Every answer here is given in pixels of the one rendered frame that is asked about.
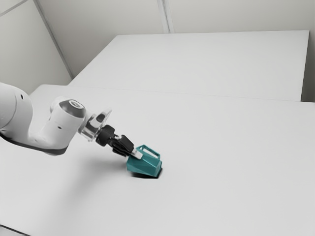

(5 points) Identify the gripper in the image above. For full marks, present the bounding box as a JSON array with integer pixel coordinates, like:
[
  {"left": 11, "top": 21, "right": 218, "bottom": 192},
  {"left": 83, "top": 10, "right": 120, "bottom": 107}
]
[{"left": 95, "top": 124, "right": 143, "bottom": 160}]

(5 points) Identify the teal faceted mug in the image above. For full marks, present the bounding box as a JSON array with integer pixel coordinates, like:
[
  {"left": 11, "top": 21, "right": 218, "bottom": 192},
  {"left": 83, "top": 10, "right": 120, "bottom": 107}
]
[{"left": 126, "top": 145, "right": 163, "bottom": 178}]

